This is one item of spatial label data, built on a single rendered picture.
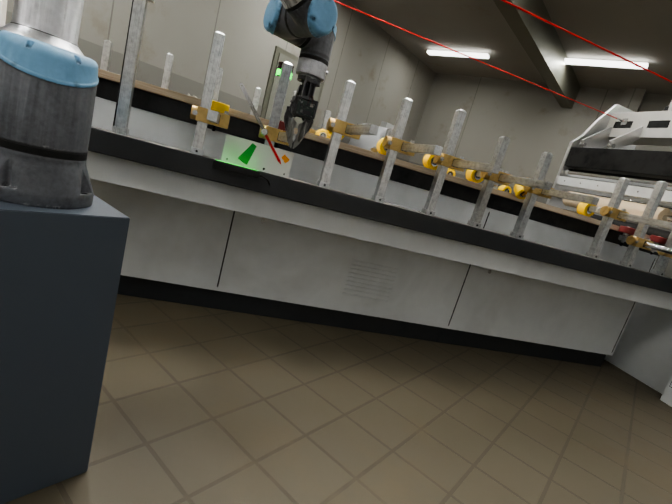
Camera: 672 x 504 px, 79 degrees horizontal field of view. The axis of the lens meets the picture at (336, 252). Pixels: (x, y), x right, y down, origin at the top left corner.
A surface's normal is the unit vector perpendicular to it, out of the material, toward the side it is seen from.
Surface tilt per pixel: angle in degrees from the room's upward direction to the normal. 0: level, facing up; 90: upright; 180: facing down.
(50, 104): 90
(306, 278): 90
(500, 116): 90
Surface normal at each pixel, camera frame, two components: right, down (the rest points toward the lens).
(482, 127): -0.62, 0.00
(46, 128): 0.59, 0.33
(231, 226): 0.25, 0.28
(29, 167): 0.51, -0.03
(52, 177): 0.78, 0.00
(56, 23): 0.76, 0.34
